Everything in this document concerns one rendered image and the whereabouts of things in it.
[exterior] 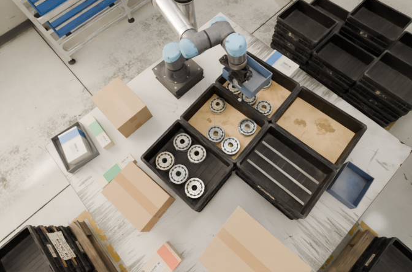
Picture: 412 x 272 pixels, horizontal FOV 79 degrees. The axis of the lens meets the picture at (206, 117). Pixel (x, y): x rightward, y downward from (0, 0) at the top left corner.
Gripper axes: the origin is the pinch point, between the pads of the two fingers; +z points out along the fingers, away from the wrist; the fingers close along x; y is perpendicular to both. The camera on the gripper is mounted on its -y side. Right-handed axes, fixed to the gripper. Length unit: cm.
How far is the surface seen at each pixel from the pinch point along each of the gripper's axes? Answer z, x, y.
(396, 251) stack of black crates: 87, 13, 128
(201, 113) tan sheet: 26.3, -21.1, -10.5
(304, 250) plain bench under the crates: 38, -32, 79
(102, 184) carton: 24, -90, -19
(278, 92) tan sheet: 32.1, 21.7, 10.9
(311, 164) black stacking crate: 29, 2, 52
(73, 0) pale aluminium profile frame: 49, -30, -189
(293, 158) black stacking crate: 29, -2, 44
